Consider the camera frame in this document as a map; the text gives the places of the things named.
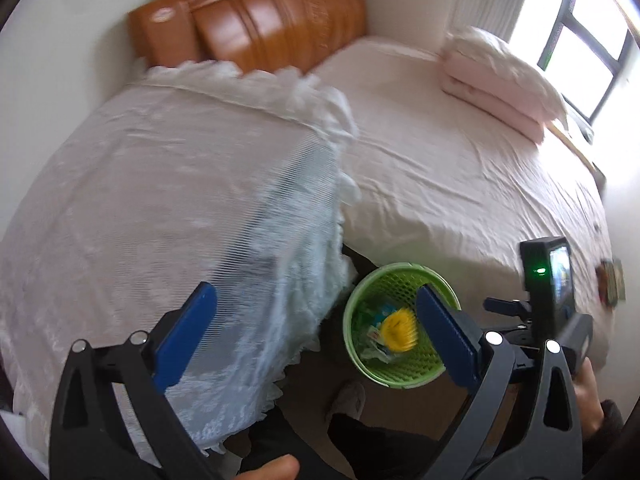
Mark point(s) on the crumpled colourful wrapper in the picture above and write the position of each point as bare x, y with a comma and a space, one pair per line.
372, 337

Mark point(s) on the person's right hand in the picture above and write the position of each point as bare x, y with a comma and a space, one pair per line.
587, 400

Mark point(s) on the wooden headboard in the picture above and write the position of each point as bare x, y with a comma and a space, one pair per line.
260, 15

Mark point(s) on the person's dark trousered legs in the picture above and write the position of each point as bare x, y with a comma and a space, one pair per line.
370, 445

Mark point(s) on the light wooden ledge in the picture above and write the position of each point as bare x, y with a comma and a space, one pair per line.
575, 147

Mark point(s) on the person's left hand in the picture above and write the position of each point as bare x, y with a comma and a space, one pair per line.
270, 469

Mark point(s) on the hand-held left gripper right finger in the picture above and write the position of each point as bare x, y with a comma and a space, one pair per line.
445, 335

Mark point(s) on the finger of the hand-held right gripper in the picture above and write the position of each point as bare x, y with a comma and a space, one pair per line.
505, 306

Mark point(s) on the colourful card packet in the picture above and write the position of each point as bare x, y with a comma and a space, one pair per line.
611, 280

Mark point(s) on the white lace tablecloth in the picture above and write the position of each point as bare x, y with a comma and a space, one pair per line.
150, 185

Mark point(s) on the yellow plastic item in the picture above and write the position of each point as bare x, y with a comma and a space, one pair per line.
399, 330

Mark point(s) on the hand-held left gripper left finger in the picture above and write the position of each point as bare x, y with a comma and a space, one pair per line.
185, 335

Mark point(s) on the green plastic mesh basket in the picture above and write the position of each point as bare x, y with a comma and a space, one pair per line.
410, 372

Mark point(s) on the bed with pink sheet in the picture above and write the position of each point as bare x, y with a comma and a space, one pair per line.
450, 185

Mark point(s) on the dark framed window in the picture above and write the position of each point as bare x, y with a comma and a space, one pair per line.
590, 35

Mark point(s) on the folded pink quilt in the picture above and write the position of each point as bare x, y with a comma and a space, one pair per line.
490, 95

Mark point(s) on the white shoe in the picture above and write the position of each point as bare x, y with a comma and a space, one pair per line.
346, 400

